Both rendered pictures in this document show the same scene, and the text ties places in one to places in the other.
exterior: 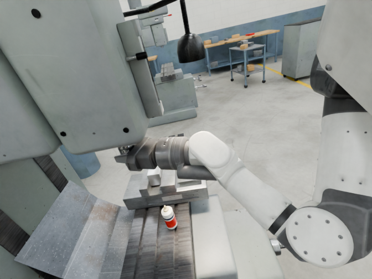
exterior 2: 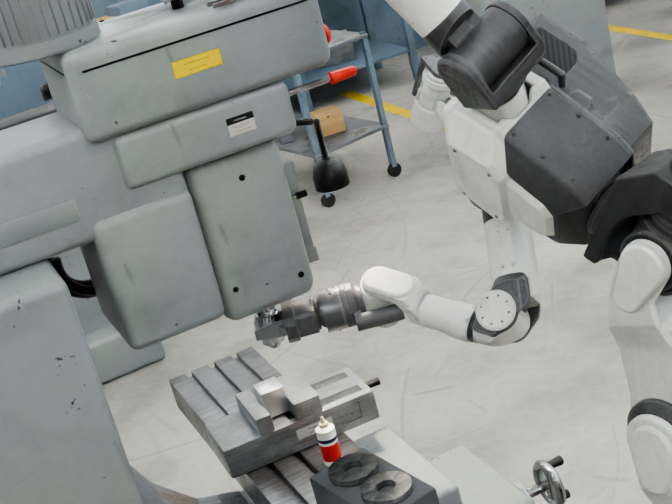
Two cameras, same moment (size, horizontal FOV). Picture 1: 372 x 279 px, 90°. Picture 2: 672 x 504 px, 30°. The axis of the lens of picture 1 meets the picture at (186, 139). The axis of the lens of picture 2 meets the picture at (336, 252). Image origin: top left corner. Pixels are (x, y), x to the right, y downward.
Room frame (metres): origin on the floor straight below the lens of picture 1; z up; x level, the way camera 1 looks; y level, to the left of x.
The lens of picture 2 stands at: (-1.69, 0.92, 2.24)
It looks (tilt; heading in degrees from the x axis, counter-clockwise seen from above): 21 degrees down; 337
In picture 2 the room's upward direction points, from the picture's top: 14 degrees counter-clockwise
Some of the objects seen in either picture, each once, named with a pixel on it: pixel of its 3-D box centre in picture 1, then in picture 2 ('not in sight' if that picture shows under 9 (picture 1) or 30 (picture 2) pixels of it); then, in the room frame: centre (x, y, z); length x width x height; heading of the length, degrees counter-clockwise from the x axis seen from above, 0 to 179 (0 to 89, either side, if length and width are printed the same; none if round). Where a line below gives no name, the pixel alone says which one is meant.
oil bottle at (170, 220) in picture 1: (168, 215); (327, 439); (0.45, 0.12, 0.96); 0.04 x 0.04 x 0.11
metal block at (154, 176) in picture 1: (155, 175); (271, 397); (0.62, 0.16, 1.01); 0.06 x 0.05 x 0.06; 173
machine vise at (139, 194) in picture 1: (165, 182); (289, 413); (0.62, 0.13, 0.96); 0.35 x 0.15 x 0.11; 83
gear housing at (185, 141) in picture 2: not in sight; (188, 124); (0.47, 0.21, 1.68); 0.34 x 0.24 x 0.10; 86
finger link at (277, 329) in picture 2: (123, 160); (270, 332); (0.44, 0.18, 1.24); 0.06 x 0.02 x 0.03; 67
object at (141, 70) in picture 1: (143, 73); (293, 212); (0.46, 0.06, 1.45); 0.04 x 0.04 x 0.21; 86
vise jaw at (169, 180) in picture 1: (169, 176); (296, 394); (0.61, 0.10, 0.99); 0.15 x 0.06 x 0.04; 173
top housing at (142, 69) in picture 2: not in sight; (182, 51); (0.47, 0.19, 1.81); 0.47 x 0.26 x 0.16; 86
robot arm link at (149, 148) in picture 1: (157, 154); (314, 315); (0.43, 0.09, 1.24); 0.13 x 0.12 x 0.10; 157
